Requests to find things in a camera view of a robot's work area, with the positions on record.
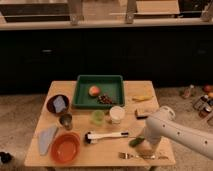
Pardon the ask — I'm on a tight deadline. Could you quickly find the small metal cup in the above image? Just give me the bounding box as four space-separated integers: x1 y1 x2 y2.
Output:
59 114 72 130

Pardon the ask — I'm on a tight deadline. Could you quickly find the white handled dish brush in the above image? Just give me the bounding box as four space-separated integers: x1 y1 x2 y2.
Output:
84 132 129 144

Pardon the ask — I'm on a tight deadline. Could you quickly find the yellow banana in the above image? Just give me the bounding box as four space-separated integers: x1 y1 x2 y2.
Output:
132 95 153 102

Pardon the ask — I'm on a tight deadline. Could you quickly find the grey folded cloth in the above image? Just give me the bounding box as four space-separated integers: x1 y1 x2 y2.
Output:
38 125 58 155

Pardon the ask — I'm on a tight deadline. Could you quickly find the red apple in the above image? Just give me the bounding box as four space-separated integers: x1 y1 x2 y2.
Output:
88 86 101 97

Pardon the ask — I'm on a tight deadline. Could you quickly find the green plastic tray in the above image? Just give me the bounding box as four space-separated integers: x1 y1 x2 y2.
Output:
72 75 125 109

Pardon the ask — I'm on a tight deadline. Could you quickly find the wooden table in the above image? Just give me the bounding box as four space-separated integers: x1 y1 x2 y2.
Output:
24 81 176 168

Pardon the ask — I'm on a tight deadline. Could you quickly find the dark grape bunch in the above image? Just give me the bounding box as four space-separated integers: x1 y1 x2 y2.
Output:
98 95 114 104

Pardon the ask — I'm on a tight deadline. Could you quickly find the red plastic bowl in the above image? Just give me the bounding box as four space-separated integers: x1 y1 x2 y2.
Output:
50 132 80 164

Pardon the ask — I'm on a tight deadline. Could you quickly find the black object on floor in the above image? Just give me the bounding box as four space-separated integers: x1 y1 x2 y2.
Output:
0 152 12 164

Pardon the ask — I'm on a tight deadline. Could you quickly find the plastic bottle on floor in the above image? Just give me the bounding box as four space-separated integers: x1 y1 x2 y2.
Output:
182 85 194 99

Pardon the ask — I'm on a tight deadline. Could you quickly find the white plastic cup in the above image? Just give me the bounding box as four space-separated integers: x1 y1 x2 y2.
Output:
109 106 125 124

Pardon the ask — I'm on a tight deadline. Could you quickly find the green pepper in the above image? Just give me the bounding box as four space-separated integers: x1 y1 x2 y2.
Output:
129 137 145 147

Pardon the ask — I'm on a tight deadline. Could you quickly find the silver metal fork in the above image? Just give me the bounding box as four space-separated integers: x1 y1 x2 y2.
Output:
118 152 156 160

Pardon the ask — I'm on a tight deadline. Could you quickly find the small brown black block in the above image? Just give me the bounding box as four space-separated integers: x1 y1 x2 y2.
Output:
135 109 148 120

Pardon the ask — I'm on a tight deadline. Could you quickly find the green plastic cup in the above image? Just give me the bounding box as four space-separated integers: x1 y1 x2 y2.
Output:
91 110 105 125

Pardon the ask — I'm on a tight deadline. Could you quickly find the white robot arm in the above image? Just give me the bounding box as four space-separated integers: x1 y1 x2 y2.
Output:
142 106 213 160

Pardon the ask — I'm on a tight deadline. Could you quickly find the blue sponge in bowl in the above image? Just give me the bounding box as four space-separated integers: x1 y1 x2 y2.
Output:
53 96 66 113

